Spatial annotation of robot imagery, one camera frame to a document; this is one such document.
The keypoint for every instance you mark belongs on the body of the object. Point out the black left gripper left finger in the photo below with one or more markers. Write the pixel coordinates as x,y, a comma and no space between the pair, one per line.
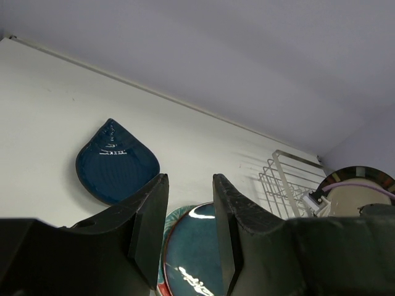
125,240

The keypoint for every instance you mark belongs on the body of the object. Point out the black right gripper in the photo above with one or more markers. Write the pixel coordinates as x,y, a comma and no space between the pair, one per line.
377,209

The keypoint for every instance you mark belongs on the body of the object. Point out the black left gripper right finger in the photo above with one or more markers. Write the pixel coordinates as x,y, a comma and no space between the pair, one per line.
252,242

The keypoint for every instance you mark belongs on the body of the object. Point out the dark rimmed beige plate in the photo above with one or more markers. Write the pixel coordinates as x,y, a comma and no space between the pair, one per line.
355,186

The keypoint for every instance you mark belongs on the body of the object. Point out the dark teal patterned plate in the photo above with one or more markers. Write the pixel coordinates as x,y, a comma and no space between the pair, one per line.
191,259

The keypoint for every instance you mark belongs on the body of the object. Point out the red and teal floral plate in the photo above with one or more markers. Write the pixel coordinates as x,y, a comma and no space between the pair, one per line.
170,221

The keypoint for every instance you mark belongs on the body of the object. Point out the dark blue leaf-shaped plate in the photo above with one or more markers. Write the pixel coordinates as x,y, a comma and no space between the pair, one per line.
114,164

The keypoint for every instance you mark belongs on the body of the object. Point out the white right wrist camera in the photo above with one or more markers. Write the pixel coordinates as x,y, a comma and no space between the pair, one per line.
317,203

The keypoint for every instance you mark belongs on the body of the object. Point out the wire dish rack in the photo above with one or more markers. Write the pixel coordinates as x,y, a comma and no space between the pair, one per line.
286,178

